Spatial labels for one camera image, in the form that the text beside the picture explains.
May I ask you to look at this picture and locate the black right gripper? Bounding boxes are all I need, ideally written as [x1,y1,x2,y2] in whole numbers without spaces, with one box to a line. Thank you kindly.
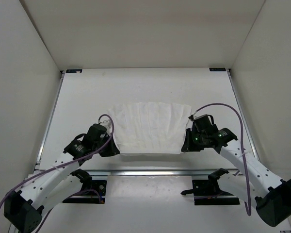
[182,128,207,152]

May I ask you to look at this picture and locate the white pleated skirt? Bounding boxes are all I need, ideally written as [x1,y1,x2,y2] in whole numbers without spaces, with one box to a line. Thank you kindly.
[108,102,192,154]

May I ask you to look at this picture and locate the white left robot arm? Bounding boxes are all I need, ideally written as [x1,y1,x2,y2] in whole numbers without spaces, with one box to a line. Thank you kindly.
[3,119,119,233]

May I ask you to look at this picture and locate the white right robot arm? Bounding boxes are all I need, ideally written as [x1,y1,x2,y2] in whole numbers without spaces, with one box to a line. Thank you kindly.
[181,115,291,227]

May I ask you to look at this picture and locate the right blue corner label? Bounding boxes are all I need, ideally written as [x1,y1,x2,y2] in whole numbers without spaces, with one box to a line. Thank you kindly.
[209,67,226,72]

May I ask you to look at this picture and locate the blue corner label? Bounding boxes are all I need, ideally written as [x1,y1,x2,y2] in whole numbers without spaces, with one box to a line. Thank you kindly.
[65,69,83,73]
[209,67,226,72]

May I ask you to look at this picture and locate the left blue corner label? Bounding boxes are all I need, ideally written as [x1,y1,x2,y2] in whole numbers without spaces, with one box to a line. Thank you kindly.
[65,69,83,73]

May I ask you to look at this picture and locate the aluminium table edge rail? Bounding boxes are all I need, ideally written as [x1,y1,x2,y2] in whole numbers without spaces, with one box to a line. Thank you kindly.
[86,169,238,178]

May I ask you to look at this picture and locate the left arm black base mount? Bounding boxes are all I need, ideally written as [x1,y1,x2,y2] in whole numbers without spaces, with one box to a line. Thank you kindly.
[63,177,107,204]

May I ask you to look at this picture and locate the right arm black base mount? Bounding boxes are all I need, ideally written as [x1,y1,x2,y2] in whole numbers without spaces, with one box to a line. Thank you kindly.
[180,168,240,206]

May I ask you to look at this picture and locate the left side aluminium rail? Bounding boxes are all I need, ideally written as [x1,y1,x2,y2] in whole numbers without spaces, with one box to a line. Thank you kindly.
[34,70,65,170]

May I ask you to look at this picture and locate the right side aluminium rail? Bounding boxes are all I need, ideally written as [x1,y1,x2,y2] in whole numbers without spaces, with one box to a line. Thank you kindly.
[227,68,260,161]

